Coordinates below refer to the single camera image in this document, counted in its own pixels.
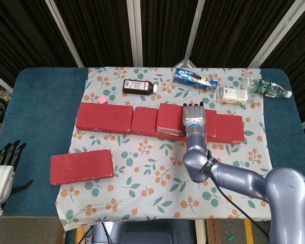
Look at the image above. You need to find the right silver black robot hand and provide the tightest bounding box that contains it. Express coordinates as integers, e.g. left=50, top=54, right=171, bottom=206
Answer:
left=182, top=101, right=207, bottom=128

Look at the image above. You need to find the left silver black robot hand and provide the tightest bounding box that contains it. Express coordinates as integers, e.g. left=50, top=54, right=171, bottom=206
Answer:
left=0, top=139, right=34, bottom=204

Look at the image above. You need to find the red block with worn end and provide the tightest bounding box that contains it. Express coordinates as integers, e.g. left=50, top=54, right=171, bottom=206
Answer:
left=156, top=103, right=218, bottom=138

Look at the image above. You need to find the blue toothpaste box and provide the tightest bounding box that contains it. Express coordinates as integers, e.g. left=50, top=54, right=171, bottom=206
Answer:
left=173, top=67, right=219, bottom=93

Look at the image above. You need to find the red block with chipped corner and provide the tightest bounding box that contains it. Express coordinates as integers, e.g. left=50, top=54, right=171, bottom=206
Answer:
left=187, top=114, right=245, bottom=144

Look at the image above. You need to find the clear bottle with white label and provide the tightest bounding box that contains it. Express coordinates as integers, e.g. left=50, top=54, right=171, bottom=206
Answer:
left=216, top=86, right=262, bottom=105

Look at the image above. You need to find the brown medicine bottle white cap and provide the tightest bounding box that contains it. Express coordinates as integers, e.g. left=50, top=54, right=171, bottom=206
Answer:
left=122, top=79, right=158, bottom=96

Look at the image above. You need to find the clear bottle with green label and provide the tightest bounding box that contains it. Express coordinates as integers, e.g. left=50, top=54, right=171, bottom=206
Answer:
left=240, top=77, right=293, bottom=99

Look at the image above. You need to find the floral fruit print tablecloth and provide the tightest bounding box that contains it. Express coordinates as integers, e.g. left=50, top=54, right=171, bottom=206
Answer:
left=55, top=66, right=273, bottom=231

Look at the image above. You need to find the teal table cover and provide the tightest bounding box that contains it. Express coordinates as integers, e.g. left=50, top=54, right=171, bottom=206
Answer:
left=0, top=67, right=305, bottom=219

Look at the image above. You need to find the dark pleated backdrop curtain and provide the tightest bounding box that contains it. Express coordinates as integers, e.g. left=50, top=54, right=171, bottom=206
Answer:
left=0, top=0, right=305, bottom=128

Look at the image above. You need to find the blue-grey robot torso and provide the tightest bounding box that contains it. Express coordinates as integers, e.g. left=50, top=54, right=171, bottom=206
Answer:
left=93, top=219, right=196, bottom=244

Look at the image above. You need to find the black velcro strap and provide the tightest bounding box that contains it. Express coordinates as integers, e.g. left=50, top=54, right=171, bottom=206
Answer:
left=200, top=155, right=217, bottom=176

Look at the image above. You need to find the white metal frame post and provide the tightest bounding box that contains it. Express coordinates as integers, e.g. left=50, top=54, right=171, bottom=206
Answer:
left=176, top=0, right=206, bottom=68
left=126, top=0, right=144, bottom=67
left=249, top=0, right=299, bottom=68
left=45, top=0, right=85, bottom=68

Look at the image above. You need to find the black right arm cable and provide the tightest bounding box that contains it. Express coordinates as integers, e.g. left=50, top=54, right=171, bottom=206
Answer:
left=204, top=149, right=270, bottom=239

